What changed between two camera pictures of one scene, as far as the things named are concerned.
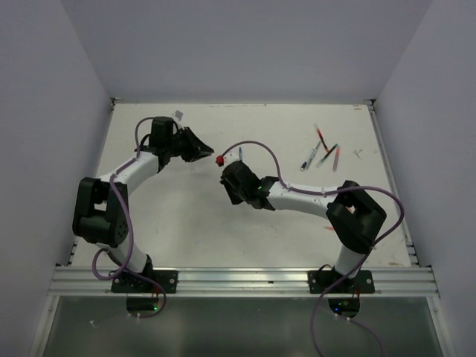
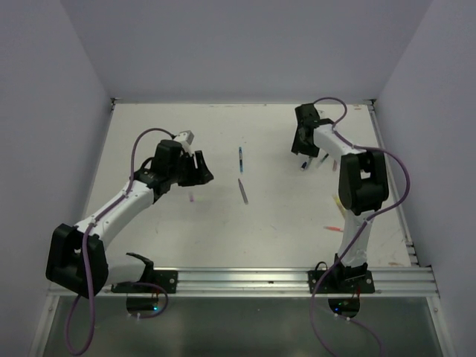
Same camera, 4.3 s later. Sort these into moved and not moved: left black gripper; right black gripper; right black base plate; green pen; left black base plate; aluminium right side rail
Moved: right black gripper; left black gripper
Not moved: right black base plate; aluminium right side rail; left black base plate; green pen
